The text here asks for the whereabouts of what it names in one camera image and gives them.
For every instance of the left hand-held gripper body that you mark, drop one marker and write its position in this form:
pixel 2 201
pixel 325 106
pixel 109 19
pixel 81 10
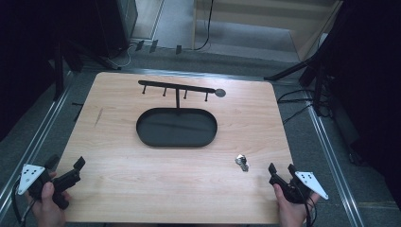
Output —
pixel 64 182

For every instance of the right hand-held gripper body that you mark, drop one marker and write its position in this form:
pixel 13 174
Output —
pixel 293 190

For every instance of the silver bunch of keys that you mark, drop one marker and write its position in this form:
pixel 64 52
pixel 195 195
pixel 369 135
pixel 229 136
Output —
pixel 242 163

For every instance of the black key rack with tray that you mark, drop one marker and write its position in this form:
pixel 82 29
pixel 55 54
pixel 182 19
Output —
pixel 176 127

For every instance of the person's right hand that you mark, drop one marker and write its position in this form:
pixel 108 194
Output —
pixel 293 214

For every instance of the person's left hand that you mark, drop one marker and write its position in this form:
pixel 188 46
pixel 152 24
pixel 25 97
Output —
pixel 48 211

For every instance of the black metal stand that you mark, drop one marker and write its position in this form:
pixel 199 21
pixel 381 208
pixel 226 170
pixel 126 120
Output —
pixel 317 82
pixel 58 72

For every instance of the dark curtain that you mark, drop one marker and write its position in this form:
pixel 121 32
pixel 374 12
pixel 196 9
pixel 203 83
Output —
pixel 372 78
pixel 22 63

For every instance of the dark cabinet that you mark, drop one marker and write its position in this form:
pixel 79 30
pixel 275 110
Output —
pixel 116 25

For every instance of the light wooden shelf unit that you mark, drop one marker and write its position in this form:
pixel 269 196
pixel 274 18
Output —
pixel 268 15

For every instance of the metal floor rail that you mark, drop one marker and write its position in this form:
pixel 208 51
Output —
pixel 331 157
pixel 34 138

